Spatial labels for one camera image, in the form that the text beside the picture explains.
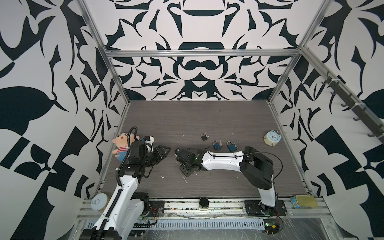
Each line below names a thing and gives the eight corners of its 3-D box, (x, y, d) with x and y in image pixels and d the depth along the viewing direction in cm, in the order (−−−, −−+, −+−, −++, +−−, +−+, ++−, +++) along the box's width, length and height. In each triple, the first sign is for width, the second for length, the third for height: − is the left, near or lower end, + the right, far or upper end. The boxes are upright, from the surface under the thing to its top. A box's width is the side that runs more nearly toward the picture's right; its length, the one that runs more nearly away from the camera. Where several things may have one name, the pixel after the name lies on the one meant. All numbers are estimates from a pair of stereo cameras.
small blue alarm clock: (268, 147, 97) (271, 144, 94) (260, 136, 102) (262, 133, 99) (281, 142, 100) (284, 139, 96) (272, 132, 105) (275, 128, 101)
